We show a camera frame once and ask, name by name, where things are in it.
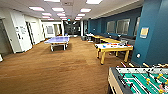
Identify yellow gaming table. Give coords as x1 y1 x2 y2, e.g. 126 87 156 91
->
94 42 135 66

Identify grey trash bin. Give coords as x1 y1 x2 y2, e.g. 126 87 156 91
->
81 35 89 42

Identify small white round table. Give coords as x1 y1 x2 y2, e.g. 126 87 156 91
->
85 32 96 43

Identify blue ping pong table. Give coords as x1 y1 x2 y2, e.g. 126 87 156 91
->
43 35 71 52

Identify rectangular ceiling light panel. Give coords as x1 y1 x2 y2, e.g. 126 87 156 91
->
41 12 53 17
28 5 45 12
79 7 92 14
73 16 81 20
43 0 61 3
58 15 68 19
41 15 51 19
85 0 103 5
51 6 65 13
56 12 67 17
75 12 85 17

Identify interior glass window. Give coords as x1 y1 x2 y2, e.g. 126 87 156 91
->
106 20 116 35
133 16 141 37
115 18 131 36

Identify door window panel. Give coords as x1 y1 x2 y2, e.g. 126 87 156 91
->
46 25 55 36

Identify grey clear bowl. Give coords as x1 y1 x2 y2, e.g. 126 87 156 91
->
118 39 130 47

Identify dark framed room door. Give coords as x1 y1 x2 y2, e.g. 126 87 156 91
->
26 21 36 46

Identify green foosball table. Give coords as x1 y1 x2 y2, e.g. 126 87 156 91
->
106 61 168 94

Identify grey room door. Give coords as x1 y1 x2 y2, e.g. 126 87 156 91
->
0 18 14 57

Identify white wall outlet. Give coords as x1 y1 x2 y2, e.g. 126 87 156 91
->
136 52 142 60

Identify framed beige wall picture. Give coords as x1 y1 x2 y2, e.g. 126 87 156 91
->
139 26 150 39

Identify white wall notices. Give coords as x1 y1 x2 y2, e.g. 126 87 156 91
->
14 25 28 38

